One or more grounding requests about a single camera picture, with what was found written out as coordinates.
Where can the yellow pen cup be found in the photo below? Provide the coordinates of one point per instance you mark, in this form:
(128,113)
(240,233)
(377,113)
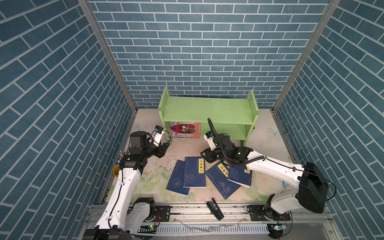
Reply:
(116,167)

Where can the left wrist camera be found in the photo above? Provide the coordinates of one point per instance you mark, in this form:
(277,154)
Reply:
(157,135)

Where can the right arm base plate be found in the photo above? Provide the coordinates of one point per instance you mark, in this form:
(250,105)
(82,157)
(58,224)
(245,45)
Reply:
(259,213)

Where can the green wooden two-tier shelf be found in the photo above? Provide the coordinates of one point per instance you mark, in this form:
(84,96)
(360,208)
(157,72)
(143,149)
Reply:
(235,117)

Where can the red Hamlet picture book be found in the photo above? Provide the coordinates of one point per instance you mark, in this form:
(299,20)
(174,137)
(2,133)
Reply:
(185,130)

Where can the black stapler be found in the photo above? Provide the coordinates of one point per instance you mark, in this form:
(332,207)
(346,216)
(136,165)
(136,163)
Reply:
(215,209)

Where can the blue book far left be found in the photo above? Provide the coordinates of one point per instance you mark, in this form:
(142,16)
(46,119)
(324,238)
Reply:
(176,182)

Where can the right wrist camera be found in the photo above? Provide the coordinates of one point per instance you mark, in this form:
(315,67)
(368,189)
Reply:
(209,137)

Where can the blue book yellow label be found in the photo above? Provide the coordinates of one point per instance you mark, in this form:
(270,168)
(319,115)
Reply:
(240,176)
(194,173)

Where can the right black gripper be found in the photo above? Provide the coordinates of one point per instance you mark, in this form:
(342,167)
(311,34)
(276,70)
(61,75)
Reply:
(207,155)

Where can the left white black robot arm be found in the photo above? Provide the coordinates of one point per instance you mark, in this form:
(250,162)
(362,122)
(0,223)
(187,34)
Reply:
(117,221)

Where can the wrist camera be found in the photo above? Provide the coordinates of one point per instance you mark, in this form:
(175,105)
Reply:
(209,137)
(157,135)

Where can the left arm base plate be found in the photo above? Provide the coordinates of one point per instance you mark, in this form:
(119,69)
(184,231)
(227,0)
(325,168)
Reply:
(161,214)

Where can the blue book centre bottom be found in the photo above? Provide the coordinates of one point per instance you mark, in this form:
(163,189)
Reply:
(218,175)

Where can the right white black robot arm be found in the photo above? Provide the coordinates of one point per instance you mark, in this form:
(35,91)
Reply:
(309,188)

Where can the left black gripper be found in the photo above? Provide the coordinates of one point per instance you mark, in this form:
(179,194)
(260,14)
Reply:
(161,150)

